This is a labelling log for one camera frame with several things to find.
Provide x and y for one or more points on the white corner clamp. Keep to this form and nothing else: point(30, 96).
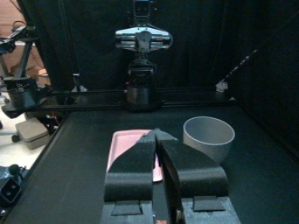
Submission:
point(221, 86)

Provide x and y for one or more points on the black tripod stand with gear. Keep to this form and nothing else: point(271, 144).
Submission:
point(21, 93)

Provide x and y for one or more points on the grey bowl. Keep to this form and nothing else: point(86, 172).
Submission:
point(209, 137)

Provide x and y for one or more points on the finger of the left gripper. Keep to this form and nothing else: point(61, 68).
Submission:
point(139, 40)
point(147, 40)

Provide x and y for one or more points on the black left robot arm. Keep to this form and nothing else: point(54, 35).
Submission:
point(141, 87)

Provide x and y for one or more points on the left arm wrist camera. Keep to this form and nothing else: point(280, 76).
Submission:
point(141, 8)

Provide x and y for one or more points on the pink rectangular tray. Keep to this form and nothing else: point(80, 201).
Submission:
point(123, 143)

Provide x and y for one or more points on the black cloth curtain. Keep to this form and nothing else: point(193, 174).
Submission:
point(201, 43)

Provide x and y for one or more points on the white upright bracket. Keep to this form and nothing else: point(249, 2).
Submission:
point(77, 84)

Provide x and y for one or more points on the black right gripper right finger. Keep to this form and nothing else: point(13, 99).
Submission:
point(196, 175)

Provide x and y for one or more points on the grey box on wheels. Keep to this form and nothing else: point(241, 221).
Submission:
point(32, 132)

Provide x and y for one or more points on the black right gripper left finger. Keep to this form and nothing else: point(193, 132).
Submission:
point(128, 172)

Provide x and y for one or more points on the black frame rail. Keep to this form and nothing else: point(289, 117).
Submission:
point(97, 99)

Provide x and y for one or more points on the black device with socket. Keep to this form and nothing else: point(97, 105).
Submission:
point(9, 188)

